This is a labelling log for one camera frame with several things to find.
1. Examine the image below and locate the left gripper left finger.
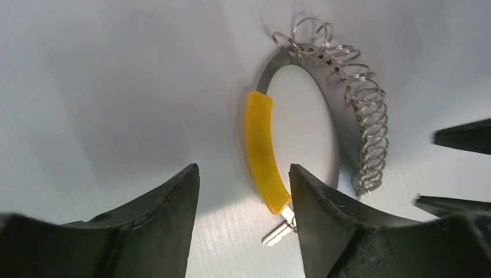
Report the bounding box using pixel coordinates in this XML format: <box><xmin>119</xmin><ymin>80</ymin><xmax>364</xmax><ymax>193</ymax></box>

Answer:
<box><xmin>1</xmin><ymin>163</ymin><xmax>200</xmax><ymax>277</ymax></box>

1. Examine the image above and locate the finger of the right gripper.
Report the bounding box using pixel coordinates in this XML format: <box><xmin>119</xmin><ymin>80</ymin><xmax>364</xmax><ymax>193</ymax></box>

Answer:
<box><xmin>433</xmin><ymin>118</ymin><xmax>490</xmax><ymax>155</ymax></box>
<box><xmin>414</xmin><ymin>196</ymin><xmax>490</xmax><ymax>218</ymax></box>

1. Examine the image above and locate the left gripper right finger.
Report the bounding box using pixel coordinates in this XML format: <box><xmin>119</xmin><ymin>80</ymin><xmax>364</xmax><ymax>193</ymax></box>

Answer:
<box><xmin>290</xmin><ymin>164</ymin><xmax>490</xmax><ymax>277</ymax></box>

